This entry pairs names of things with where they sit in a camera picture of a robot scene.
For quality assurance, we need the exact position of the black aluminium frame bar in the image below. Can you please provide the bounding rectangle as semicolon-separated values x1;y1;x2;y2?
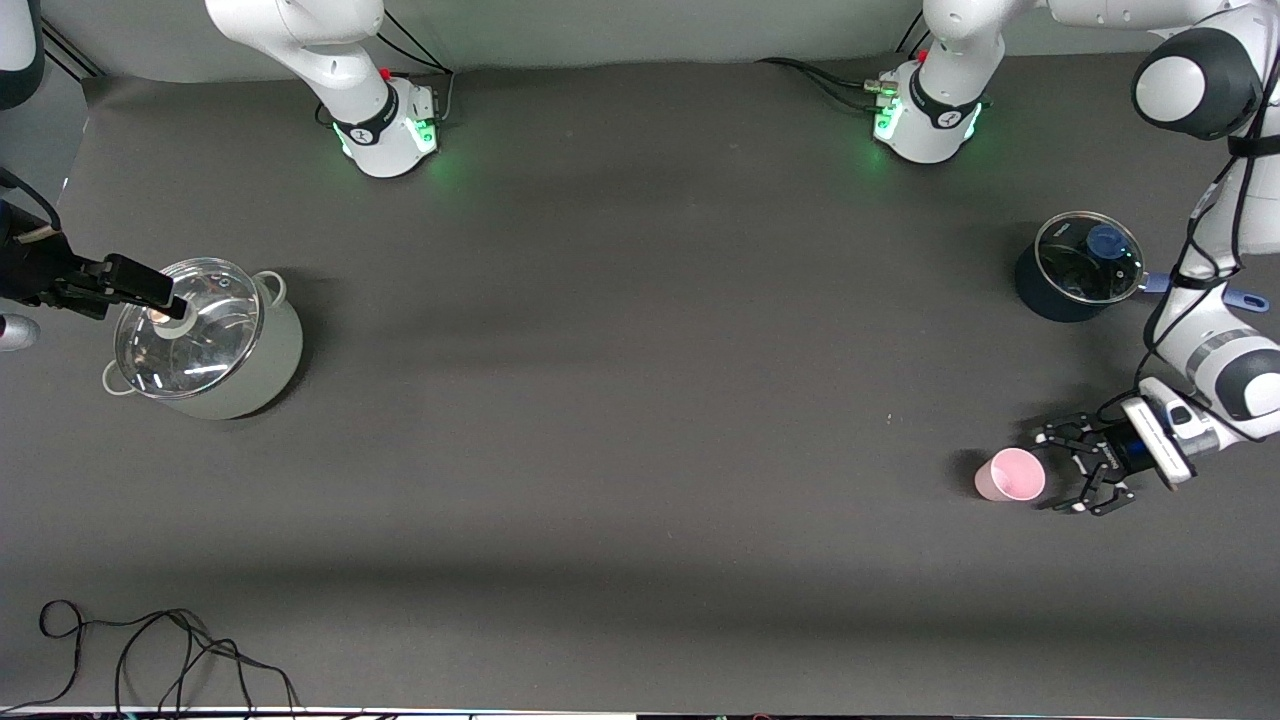
40;20;106;81

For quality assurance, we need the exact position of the pink plastic cup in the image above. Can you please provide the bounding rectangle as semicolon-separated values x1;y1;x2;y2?
975;447;1047;503

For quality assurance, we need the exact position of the glass saucepan lid blue knob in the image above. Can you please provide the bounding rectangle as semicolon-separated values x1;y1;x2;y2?
1034;211;1144;305

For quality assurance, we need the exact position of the dark blue saucepan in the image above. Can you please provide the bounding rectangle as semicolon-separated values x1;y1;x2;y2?
1014;210;1269;323

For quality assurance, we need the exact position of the dark grey table mat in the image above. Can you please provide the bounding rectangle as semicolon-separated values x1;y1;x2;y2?
0;38;1280;713

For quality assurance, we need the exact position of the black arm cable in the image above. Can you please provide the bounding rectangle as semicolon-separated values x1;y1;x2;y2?
1095;60;1280;446
0;165;61;233

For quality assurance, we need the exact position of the pale green cooking pot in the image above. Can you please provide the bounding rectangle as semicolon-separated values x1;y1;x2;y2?
100;258;304;421

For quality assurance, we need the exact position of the glass pot lid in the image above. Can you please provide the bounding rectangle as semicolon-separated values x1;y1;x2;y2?
114;258;263;399

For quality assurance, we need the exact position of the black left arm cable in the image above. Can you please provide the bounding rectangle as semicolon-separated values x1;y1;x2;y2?
1095;60;1280;446

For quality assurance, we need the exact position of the thin black tangled cable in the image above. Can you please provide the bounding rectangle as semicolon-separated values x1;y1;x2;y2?
0;600;301;713

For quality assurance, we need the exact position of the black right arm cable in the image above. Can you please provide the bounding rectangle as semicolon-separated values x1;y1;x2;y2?
0;165;61;233

